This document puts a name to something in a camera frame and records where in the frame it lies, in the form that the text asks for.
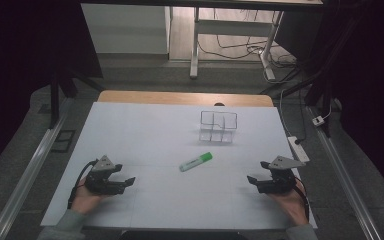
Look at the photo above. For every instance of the green highlighter pen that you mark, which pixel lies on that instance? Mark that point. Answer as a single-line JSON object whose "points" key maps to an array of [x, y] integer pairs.
{"points": [[195, 162]]}

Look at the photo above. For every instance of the aluminium rail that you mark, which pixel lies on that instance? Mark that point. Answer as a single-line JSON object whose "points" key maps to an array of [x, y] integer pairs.
{"points": [[343, 173], [26, 173]]}

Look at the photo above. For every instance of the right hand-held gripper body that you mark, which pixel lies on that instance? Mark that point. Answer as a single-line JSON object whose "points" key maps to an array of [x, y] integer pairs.
{"points": [[279, 180]]}

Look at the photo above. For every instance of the clear acrylic compartment organizer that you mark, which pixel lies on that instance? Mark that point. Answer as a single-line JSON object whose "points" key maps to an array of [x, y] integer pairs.
{"points": [[218, 126]]}

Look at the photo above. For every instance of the black floor frame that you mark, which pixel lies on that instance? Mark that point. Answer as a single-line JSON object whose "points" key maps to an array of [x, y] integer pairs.
{"points": [[63, 140]]}

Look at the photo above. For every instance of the white frame desk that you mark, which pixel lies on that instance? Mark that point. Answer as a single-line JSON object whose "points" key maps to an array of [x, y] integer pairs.
{"points": [[228, 28]]}

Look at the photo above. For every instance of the person's left hand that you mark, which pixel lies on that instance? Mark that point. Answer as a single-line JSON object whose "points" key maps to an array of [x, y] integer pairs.
{"points": [[85, 200]]}

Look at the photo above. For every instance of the wooden table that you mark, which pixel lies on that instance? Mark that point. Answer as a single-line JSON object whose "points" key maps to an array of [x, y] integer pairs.
{"points": [[180, 98]]}

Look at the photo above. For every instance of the white table mat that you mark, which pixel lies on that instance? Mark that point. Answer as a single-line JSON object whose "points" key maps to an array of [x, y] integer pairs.
{"points": [[166, 196]]}

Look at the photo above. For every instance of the white power strip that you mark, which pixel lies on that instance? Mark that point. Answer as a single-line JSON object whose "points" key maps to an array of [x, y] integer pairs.
{"points": [[298, 150]]}

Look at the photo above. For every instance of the small white adapter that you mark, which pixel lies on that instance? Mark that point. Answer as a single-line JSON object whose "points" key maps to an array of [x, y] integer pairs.
{"points": [[318, 120]]}

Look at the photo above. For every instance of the person's right hand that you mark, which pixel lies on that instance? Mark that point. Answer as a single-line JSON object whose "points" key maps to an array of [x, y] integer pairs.
{"points": [[291, 205]]}

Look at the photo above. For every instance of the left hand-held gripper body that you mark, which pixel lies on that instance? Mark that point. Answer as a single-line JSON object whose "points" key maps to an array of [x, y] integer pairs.
{"points": [[104, 181]]}

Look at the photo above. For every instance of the black metal stand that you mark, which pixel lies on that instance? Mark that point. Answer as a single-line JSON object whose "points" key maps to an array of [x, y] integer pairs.
{"points": [[55, 96]]}

